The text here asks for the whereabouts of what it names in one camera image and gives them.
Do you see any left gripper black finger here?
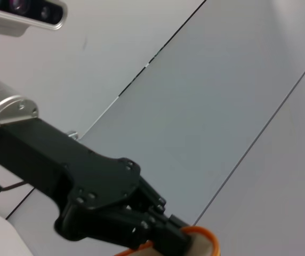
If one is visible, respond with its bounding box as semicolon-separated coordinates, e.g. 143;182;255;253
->
93;210;190;253
130;177;194;235

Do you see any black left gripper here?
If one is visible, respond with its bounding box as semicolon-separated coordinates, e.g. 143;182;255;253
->
0;116;142;241

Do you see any orange rimmed object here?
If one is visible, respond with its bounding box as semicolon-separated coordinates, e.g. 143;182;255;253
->
114;226;220;256

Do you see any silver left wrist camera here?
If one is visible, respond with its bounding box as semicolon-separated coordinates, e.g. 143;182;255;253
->
0;0;69;73

